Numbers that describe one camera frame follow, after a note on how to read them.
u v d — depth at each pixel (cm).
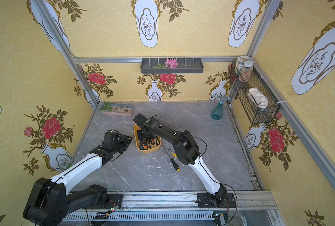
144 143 91
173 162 88
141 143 94
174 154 90
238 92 113
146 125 70
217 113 109
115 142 68
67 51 88
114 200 75
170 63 88
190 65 94
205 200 73
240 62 85
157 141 95
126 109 113
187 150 58
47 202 40
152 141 95
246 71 80
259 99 69
